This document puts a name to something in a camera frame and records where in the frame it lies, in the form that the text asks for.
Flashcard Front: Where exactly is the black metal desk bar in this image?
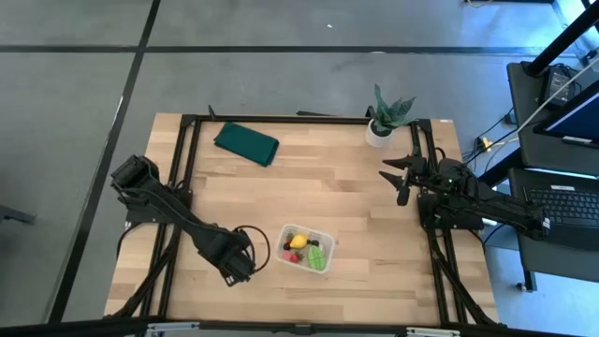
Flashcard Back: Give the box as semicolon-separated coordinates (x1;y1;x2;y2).
526;0;599;79
470;149;525;191

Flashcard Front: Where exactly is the black power adapter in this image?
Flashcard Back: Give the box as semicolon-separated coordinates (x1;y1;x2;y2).
542;65;575;102

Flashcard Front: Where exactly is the black computer monitor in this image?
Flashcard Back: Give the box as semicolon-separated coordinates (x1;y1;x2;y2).
533;80;599;149

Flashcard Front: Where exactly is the folded dark green cloth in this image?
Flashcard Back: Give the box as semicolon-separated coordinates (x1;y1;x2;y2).
213;122;281;168

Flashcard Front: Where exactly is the black laptop keyboard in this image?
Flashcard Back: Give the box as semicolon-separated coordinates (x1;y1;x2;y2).
519;182;599;249

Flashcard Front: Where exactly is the white plant pot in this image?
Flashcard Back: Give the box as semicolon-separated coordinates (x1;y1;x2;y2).
365;119;397;149

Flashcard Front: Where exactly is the black desk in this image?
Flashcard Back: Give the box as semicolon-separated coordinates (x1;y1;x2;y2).
507;60;599;283

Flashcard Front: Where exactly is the clear plastic tupperware container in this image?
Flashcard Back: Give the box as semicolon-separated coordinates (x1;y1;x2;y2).
273;223;337;275

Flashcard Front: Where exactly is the white cable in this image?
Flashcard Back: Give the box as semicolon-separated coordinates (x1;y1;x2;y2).
514;55;599;137

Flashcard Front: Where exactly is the green toy starfruit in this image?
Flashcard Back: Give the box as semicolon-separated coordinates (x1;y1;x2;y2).
306;244;328;271

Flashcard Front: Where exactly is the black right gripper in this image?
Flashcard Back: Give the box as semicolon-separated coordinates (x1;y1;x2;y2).
378;154;434;189

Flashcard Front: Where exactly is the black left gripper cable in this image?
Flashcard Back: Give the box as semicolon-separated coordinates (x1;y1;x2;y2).
232;225;272;275

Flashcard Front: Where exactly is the green spiky succulent plant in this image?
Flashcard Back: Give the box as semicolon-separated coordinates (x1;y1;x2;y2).
372;83;417;134

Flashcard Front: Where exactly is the black aluminium table frame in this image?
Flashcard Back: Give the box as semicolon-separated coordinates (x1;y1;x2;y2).
0;105;562;337

